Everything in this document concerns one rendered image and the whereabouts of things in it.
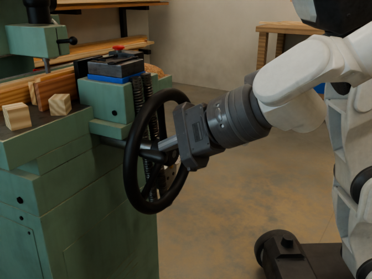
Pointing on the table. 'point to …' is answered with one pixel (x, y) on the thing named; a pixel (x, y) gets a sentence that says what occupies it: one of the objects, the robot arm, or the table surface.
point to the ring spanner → (122, 60)
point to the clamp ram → (82, 68)
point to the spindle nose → (37, 11)
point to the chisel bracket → (37, 40)
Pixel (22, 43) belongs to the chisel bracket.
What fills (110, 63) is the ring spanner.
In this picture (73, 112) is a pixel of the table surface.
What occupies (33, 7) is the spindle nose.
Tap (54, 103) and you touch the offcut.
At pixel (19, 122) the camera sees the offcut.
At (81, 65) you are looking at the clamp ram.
